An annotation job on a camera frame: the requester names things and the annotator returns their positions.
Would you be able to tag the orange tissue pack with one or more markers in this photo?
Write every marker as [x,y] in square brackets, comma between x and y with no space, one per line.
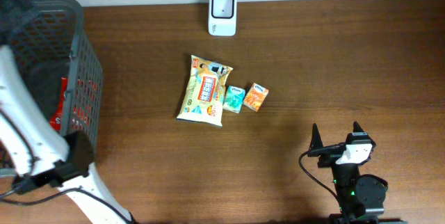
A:
[255,97]

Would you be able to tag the yellow wet wipes pack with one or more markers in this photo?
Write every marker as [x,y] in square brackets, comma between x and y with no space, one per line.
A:
[205,92]

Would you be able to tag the red snack packet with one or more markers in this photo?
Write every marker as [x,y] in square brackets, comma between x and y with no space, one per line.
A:
[56,118]

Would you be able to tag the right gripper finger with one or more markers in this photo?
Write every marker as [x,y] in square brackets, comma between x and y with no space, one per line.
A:
[316,142]
[357,128]

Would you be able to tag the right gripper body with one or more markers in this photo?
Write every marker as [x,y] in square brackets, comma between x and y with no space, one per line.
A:
[329,155]

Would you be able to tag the teal tissue pack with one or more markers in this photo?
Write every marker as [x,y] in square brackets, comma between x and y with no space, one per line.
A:
[234,99]

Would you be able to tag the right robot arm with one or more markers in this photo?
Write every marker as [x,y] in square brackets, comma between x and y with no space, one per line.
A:
[360,197]

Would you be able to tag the grey plastic basket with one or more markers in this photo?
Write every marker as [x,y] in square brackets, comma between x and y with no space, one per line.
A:
[69,43]

